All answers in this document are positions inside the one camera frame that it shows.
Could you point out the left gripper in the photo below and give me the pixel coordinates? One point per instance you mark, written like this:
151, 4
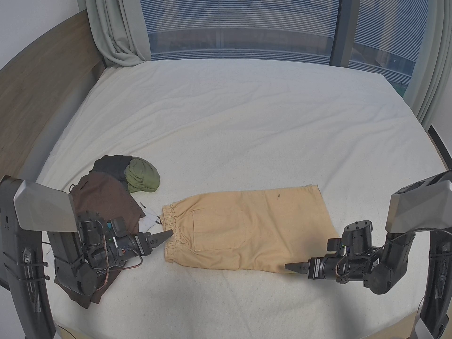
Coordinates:
136, 245

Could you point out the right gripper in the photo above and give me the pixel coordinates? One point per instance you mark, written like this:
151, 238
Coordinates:
323, 267

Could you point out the tan shorts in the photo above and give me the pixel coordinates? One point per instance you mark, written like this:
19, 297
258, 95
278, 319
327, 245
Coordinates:
247, 231

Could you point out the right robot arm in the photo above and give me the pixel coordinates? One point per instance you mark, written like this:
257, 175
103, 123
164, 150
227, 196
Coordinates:
413, 207

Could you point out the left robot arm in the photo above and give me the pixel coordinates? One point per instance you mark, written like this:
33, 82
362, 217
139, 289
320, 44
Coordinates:
39, 207

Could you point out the bed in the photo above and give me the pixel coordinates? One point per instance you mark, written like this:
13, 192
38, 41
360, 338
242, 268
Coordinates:
265, 125

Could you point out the white garment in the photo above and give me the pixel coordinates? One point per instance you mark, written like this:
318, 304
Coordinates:
150, 220

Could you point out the green garment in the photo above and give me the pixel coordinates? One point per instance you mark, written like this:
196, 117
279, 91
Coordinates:
141, 173

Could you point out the brown garment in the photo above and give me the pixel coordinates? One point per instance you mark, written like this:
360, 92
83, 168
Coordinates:
102, 196

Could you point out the dark grey garment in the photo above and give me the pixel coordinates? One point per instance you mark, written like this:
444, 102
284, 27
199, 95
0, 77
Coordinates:
109, 164

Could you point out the grey-green curtain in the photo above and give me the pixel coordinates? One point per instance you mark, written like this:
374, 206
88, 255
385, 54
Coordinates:
436, 48
113, 19

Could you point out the window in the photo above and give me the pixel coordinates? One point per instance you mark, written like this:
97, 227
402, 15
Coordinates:
247, 12

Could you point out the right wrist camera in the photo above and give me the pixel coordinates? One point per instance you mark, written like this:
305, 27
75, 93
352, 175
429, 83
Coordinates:
334, 245

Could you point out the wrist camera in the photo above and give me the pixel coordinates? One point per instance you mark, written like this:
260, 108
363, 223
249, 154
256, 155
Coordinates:
334, 245
118, 226

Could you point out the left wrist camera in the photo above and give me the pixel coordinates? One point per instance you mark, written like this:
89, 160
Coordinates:
118, 226

